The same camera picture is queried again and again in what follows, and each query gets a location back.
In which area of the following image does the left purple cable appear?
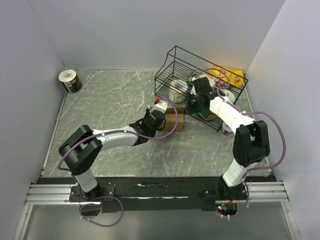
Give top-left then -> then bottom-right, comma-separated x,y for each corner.
57,98 -> 179,227

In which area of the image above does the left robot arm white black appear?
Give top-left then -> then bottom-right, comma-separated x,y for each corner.
58,110 -> 165,201

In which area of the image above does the brown cardboard box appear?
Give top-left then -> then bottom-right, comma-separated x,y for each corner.
160,107 -> 186,132

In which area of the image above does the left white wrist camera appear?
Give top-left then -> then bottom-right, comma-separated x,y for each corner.
152,99 -> 168,114

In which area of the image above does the red green snack packet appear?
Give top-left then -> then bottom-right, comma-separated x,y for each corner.
186,71 -> 233,91

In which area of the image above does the green snack package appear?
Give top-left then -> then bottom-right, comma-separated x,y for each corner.
199,108 -> 217,122

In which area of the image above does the black wire basket rack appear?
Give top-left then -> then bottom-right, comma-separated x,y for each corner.
154,45 -> 249,131

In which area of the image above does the yogurt cup lower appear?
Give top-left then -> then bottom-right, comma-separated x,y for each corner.
220,89 -> 236,103

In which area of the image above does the purple cable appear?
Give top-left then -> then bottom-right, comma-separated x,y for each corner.
193,68 -> 287,220
57,98 -> 179,227

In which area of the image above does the black chip can white lid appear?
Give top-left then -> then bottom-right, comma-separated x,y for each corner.
58,69 -> 82,94

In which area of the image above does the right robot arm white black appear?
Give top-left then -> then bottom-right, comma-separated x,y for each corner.
186,77 -> 270,200

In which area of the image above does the yogurt cup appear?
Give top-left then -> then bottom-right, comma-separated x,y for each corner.
220,89 -> 236,103
206,75 -> 216,87

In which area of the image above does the small blue white cup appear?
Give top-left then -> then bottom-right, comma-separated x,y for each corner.
221,122 -> 233,136

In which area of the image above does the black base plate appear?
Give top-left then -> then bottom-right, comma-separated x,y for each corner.
37,175 -> 277,216

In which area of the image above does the aluminium rail frame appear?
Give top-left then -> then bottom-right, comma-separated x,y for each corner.
13,181 -> 301,240

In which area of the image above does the wrapped toilet paper roll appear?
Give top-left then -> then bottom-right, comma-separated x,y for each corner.
168,79 -> 188,104

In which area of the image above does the yellow chips bag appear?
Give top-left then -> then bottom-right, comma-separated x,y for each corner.
208,66 -> 245,88

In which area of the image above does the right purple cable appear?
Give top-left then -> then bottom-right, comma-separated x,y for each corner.
193,68 -> 287,220

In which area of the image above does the yogurt cup upper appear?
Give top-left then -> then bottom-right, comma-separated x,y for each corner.
206,75 -> 216,87

